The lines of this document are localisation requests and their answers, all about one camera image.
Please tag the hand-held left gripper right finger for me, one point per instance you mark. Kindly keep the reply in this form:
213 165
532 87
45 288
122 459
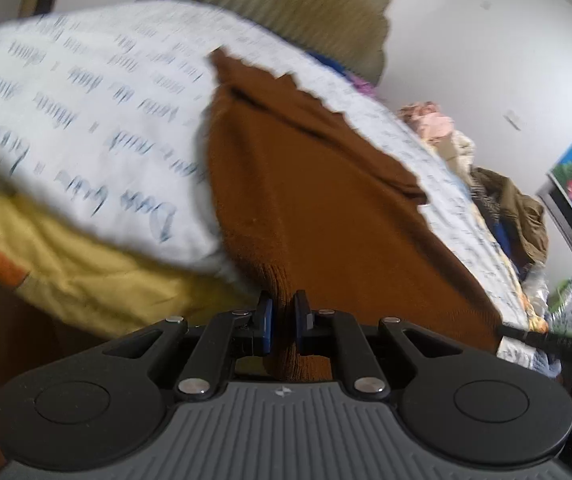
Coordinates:
300 321

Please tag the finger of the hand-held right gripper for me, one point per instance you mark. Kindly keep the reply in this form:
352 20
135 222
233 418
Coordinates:
531 339

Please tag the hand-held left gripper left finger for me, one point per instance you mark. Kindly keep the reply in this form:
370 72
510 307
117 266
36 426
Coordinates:
265 317

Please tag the brown knit sweater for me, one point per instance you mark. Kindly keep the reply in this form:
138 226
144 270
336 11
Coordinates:
316 185

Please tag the pink clothes pile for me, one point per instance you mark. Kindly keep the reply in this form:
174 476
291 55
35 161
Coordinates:
428 120

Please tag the olive green jacket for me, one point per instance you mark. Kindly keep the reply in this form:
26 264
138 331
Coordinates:
518 215

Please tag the yellow bed sheet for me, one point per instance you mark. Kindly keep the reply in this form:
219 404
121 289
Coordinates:
91 270

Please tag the cream padded jacket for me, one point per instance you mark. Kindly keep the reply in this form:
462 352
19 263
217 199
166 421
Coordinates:
458 147

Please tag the purple cloth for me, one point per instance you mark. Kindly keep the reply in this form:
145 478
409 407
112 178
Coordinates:
362 84

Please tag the navy blue cloth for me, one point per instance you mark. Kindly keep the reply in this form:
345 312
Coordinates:
330 60

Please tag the white script-printed blanket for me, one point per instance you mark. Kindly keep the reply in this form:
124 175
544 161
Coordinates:
91 110

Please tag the olive striped upholstered headboard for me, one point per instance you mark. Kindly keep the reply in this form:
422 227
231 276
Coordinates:
291 0

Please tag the white wall switch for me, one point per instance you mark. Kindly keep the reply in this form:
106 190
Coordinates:
514 121

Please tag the wooden bed frame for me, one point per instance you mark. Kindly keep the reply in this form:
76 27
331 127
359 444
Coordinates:
11 350

